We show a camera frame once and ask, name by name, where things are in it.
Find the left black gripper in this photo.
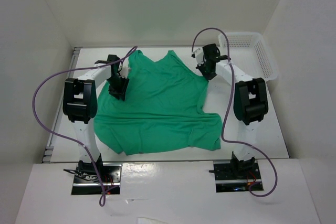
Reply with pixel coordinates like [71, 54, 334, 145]
[106, 75, 129, 101]

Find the green tank top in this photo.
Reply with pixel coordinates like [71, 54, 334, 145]
[94, 50, 222, 155]

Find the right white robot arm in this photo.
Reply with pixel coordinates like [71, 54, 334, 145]
[192, 44, 268, 178]

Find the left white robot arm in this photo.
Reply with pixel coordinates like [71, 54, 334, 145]
[62, 55, 129, 182]

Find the white plastic mesh basket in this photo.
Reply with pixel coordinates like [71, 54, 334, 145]
[218, 32, 279, 81]

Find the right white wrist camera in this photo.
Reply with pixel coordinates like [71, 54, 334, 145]
[192, 48, 205, 67]

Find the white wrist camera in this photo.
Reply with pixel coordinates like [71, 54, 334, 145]
[120, 67, 131, 78]
[192, 48, 205, 67]

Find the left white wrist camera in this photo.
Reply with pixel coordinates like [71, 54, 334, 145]
[120, 67, 131, 78]

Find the aluminium table edge rail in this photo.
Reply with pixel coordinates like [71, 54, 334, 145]
[41, 47, 81, 164]

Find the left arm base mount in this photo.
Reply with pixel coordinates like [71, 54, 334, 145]
[63, 163, 122, 196]

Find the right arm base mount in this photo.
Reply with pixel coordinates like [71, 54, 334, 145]
[208, 153, 263, 193]

